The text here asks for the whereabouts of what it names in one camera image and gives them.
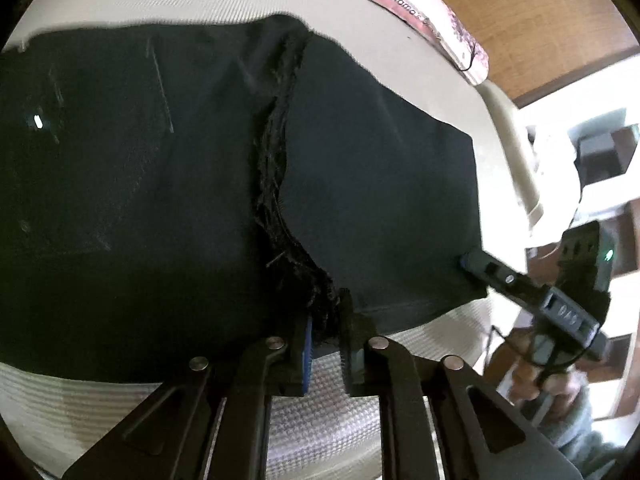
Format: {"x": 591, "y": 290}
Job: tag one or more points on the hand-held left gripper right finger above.
{"x": 345, "y": 365}

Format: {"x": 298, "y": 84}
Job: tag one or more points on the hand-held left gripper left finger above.
{"x": 307, "y": 355}

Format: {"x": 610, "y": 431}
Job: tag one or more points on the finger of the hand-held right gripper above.
{"x": 500, "y": 277}

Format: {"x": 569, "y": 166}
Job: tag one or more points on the black pants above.
{"x": 150, "y": 210}

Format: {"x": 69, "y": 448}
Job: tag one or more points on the person's right forearm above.
{"x": 585, "y": 425}

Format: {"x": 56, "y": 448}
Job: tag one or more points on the person's right hand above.
{"x": 555, "y": 385}

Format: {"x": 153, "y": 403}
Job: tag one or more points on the white and wood shelf unit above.
{"x": 627, "y": 200}

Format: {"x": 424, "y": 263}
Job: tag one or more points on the beige cushion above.
{"x": 515, "y": 160}

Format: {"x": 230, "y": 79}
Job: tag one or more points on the black box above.
{"x": 600, "y": 157}

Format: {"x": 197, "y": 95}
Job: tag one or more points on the pink striped Baby pillow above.
{"x": 425, "y": 20}

